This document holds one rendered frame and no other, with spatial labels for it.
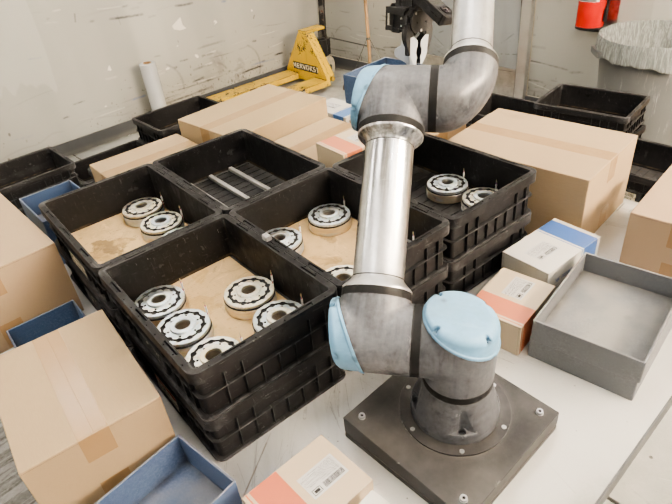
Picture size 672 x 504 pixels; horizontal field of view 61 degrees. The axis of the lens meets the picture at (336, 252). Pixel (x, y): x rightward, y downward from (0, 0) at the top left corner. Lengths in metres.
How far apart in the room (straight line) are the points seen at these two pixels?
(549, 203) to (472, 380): 0.70
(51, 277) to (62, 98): 3.08
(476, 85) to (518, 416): 0.56
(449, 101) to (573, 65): 3.14
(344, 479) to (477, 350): 0.28
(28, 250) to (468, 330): 0.99
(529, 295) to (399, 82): 0.53
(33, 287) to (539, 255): 1.14
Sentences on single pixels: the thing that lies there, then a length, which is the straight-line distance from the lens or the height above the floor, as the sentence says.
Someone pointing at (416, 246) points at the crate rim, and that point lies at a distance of 1.11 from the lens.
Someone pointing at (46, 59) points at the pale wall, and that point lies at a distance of 4.39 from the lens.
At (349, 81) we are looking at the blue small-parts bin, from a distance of 1.38.
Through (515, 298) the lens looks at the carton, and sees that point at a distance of 1.23.
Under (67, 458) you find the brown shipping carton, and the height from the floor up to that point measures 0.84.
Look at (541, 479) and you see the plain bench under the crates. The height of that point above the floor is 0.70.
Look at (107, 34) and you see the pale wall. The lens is 4.52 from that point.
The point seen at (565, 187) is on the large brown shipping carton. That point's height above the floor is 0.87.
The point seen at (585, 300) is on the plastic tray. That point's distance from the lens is 1.29.
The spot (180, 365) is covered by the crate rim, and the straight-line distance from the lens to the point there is 0.92.
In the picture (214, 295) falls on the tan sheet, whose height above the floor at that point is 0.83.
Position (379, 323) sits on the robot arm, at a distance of 0.87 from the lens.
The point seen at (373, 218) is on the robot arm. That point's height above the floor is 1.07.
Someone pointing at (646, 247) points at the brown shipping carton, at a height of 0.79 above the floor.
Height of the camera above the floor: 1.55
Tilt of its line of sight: 34 degrees down
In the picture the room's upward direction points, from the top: 6 degrees counter-clockwise
